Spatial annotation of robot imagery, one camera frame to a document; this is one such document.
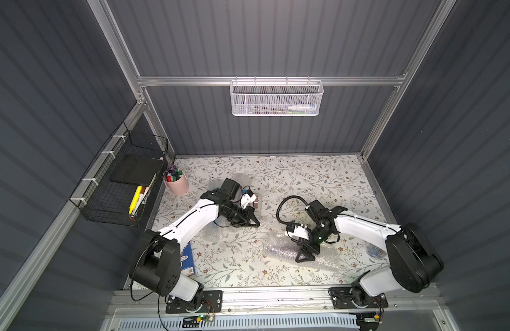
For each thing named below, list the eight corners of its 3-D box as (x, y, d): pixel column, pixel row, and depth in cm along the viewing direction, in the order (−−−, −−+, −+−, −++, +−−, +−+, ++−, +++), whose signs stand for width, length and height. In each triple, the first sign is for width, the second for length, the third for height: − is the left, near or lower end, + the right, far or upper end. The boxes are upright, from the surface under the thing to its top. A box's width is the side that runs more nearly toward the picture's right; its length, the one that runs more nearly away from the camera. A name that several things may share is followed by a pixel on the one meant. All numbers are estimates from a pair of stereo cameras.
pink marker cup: (169, 192, 107) (159, 176, 96) (181, 181, 112) (173, 164, 101) (179, 199, 104) (170, 182, 94) (191, 187, 109) (184, 170, 98)
